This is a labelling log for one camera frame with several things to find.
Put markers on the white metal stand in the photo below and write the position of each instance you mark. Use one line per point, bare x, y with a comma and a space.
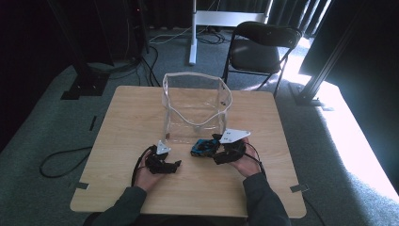
194, 37

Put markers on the black tape strip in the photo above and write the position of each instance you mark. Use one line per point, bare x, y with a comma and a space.
92, 123

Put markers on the dark curtain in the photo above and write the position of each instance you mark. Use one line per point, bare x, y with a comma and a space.
370, 78

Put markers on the person's right hand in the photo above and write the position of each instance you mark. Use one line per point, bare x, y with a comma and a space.
249, 164

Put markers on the black metal stand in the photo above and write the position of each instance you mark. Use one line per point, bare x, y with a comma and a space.
316, 81
83, 75

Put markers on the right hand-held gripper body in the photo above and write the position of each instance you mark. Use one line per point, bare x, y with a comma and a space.
233, 147

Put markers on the blue toy car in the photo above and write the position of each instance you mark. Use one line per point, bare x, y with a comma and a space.
204, 148

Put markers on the person's left hand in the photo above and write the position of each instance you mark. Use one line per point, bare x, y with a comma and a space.
147, 179

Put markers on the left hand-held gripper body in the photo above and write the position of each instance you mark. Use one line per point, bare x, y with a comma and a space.
156, 163

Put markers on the clear plastic zipper bag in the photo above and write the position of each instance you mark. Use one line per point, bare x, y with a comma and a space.
194, 106

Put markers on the black folding chair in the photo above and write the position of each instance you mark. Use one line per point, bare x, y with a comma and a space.
255, 53

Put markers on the grey tape piece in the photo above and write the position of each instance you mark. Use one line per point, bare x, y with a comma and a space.
82, 185
299, 188

